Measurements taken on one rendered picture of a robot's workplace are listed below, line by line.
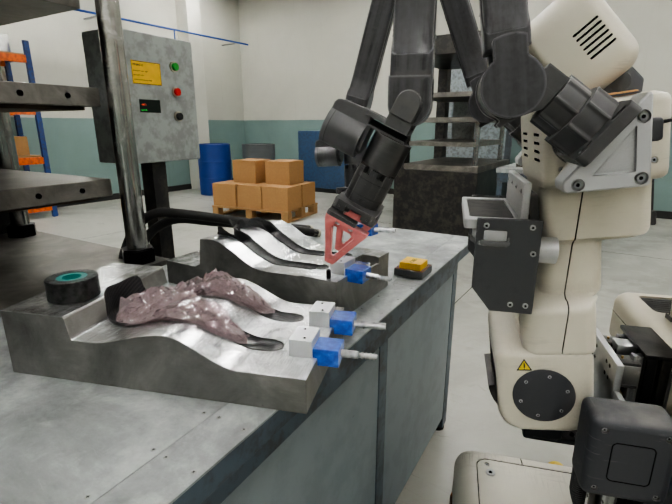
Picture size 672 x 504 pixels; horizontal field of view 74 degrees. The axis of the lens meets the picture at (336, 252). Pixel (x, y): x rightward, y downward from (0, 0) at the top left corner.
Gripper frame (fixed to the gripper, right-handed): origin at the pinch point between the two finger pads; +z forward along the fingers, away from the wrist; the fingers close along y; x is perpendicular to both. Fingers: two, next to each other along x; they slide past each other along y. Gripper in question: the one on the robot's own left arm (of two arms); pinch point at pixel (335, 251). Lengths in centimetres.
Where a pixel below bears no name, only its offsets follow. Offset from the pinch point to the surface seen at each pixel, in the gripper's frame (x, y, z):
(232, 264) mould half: -21.8, -23.0, 23.1
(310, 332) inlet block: 2.7, 6.1, 11.4
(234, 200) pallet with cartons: -192, -477, 179
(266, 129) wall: -319, -845, 142
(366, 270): 5.7, -20.5, 7.8
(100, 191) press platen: -72, -43, 34
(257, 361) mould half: -2.0, 11.8, 16.7
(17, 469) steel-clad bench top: -19.0, 32.6, 31.1
